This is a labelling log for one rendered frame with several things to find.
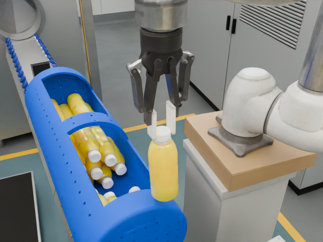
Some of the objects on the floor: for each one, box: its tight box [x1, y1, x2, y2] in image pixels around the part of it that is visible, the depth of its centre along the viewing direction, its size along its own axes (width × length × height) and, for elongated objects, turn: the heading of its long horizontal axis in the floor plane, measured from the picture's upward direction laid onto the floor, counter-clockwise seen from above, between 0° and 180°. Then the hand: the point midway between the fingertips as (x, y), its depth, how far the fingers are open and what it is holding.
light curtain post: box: [78, 0, 103, 104], centre depth 219 cm, size 6×6×170 cm
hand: (161, 121), depth 70 cm, fingers closed on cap, 4 cm apart
